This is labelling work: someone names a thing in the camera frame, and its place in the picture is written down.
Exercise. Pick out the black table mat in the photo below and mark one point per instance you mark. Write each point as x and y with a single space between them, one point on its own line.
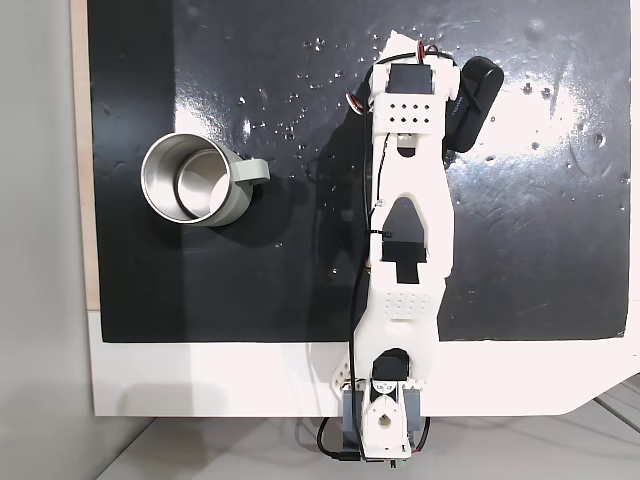
250 280

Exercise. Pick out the motor controller board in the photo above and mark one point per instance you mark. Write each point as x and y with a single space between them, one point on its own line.
387 459

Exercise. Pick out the grey-green steel mug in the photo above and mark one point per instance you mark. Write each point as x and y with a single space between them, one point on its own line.
192 180

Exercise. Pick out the black oval camera box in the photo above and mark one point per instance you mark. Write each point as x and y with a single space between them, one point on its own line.
475 105

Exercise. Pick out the grey table clamp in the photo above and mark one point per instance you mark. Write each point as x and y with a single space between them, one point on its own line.
414 412
350 415

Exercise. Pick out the wooden edge strip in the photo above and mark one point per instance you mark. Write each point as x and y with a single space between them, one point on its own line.
80 150

